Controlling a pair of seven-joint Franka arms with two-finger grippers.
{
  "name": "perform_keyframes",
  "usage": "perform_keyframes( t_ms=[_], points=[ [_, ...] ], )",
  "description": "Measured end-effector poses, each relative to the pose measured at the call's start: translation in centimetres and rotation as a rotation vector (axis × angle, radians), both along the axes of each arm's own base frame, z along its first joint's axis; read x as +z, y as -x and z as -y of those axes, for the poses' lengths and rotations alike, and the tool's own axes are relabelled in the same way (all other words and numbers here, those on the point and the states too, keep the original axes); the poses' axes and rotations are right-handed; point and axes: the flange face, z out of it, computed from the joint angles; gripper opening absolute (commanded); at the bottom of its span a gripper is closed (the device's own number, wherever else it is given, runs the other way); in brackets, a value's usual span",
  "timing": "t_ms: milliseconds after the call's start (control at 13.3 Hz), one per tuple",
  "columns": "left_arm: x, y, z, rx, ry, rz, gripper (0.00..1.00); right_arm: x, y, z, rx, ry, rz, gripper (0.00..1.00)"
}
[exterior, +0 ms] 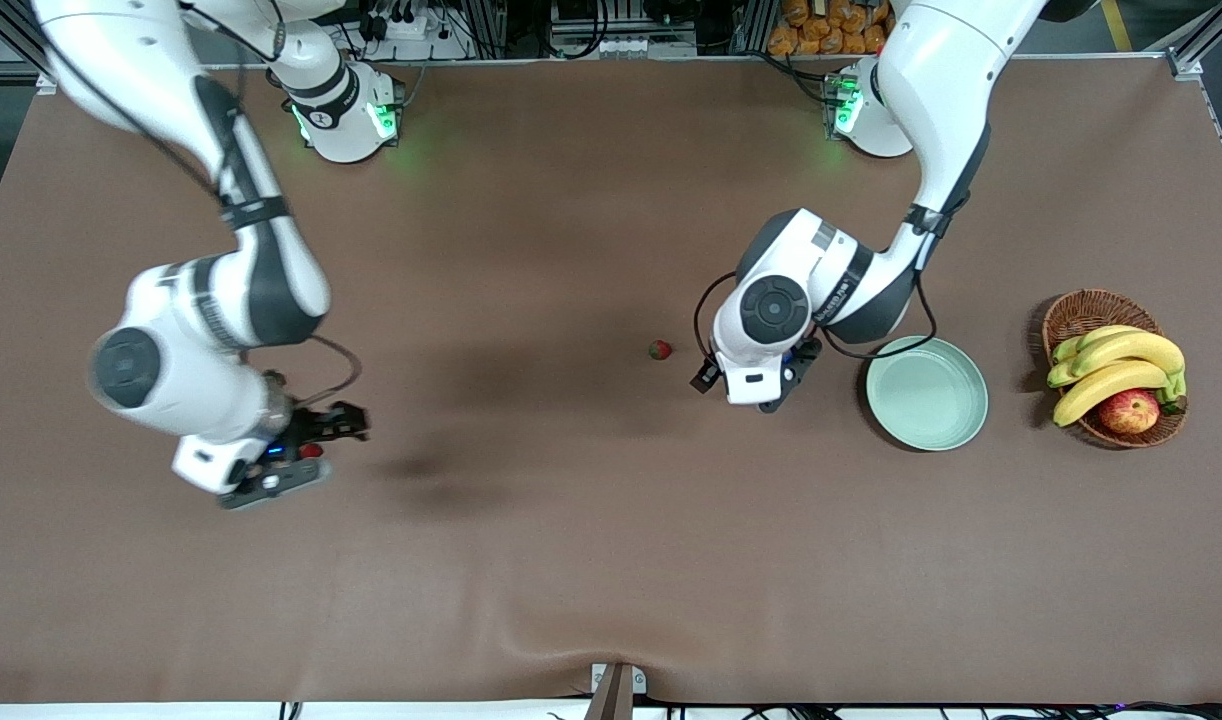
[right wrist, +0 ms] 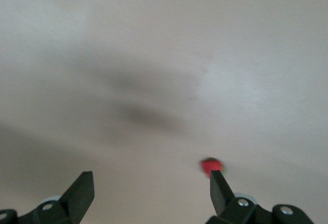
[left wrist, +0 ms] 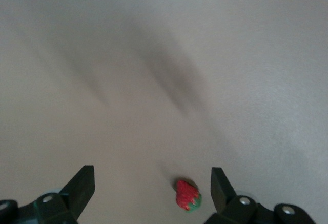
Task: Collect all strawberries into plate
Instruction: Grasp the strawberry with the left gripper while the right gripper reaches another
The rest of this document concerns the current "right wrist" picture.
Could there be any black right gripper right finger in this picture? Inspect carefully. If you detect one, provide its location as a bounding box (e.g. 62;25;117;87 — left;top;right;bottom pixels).
206;170;315;224

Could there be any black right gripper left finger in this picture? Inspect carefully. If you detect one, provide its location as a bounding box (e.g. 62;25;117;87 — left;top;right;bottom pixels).
0;171;95;224

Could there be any red plastic strawberry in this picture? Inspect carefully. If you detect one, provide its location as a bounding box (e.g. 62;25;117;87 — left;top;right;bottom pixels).
199;157;229;179

